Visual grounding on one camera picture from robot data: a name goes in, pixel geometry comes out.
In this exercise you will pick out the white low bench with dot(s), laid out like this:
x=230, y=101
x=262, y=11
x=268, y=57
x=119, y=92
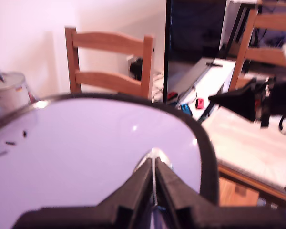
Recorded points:
x=212, y=76

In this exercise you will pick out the blue game controller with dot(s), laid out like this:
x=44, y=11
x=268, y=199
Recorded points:
x=186, y=109

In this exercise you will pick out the red and black controller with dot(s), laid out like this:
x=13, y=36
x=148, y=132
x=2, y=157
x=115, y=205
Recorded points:
x=172, y=96

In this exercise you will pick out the wooden slat-back chair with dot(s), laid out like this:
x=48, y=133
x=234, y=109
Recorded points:
x=109, y=43
x=267, y=22

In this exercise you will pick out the black flat screen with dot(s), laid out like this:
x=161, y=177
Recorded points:
x=193, y=28

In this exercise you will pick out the black power adapter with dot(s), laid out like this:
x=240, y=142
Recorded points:
x=136, y=68

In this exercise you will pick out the silver metal pot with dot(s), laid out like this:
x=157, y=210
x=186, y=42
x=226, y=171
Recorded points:
x=9, y=90

